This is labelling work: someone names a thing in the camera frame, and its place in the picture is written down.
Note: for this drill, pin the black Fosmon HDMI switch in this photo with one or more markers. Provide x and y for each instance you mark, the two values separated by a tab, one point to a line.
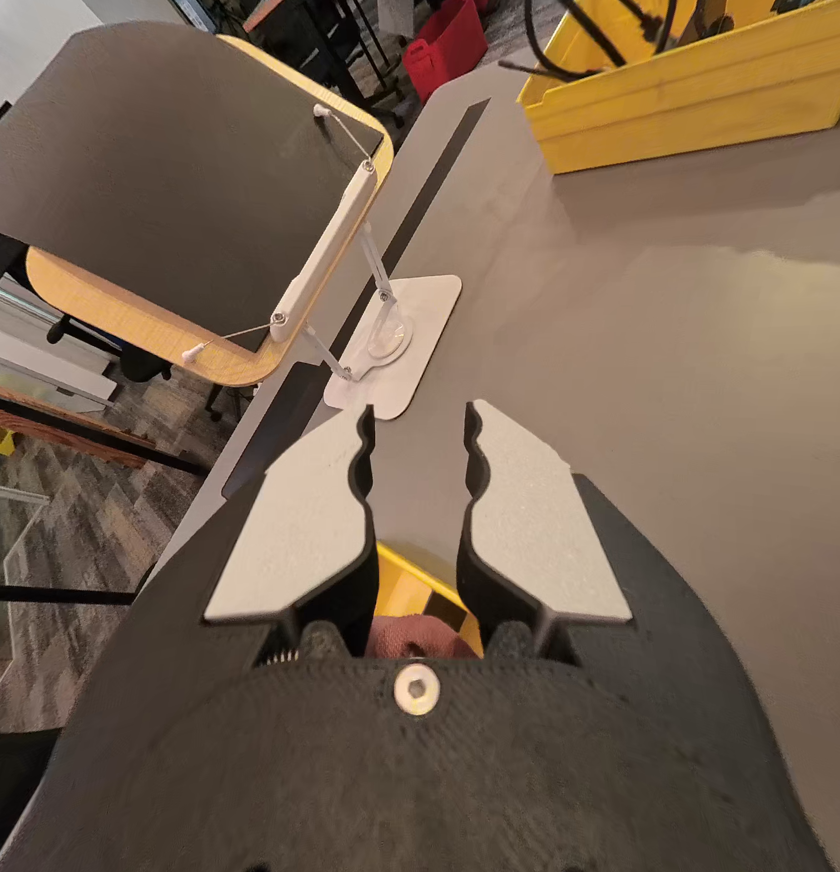
595	32

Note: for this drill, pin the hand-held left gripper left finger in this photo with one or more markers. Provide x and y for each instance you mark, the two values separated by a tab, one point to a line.
290	538

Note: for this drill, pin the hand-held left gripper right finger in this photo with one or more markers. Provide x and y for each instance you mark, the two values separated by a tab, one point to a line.
542	531

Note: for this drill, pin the white tablet stand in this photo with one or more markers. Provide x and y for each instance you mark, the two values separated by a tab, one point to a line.
174	170

